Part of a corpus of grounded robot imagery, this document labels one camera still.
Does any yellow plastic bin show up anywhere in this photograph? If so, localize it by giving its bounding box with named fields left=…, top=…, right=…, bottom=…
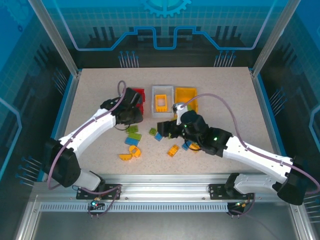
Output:
left=174, top=86, right=200, bottom=114

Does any aluminium frame post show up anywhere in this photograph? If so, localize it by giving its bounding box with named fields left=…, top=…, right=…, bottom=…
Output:
left=251, top=0, right=302, bottom=77
left=26, top=0, right=82, bottom=77

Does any yellow round lego piece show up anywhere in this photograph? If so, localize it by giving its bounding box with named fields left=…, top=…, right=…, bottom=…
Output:
left=128, top=145, right=142, bottom=158

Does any aluminium frame bar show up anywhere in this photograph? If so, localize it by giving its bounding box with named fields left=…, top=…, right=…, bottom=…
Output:
left=14, top=194, right=41, bottom=240
left=289, top=194, right=316, bottom=240

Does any yellow lego window frame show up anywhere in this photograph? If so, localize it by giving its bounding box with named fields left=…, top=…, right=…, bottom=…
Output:
left=154, top=94, right=169, bottom=113

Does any aluminium mounting rail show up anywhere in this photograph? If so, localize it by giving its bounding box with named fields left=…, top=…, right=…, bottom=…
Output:
left=33, top=173, right=302, bottom=204

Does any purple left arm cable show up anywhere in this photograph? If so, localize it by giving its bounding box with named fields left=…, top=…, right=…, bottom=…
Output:
left=46, top=79, right=127, bottom=219

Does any red plastic bin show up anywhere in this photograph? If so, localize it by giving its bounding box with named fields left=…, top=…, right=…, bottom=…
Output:
left=131, top=87, right=146, bottom=119

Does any slotted grey cable duct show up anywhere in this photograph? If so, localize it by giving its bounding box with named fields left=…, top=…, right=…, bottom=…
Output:
left=39, top=201, right=230, bottom=213

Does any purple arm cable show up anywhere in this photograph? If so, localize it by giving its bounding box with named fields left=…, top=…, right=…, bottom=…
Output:
left=46, top=79, right=127, bottom=219
left=182, top=93, right=320, bottom=218

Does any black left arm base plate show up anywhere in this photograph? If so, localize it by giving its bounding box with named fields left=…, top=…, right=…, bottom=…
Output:
left=76, top=184, right=123, bottom=201

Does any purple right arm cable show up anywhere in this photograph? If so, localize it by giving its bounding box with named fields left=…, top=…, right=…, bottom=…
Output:
left=182, top=93, right=320, bottom=218

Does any white plastic bin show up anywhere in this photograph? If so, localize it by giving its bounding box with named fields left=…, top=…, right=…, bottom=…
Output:
left=151, top=84, right=175, bottom=119

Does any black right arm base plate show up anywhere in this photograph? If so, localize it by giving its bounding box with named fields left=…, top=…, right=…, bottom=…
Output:
left=208, top=183, right=255, bottom=200

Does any blue aluminium table side rail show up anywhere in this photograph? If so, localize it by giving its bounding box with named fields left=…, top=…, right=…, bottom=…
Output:
left=37, top=71, right=82, bottom=182
left=251, top=69, right=296, bottom=182

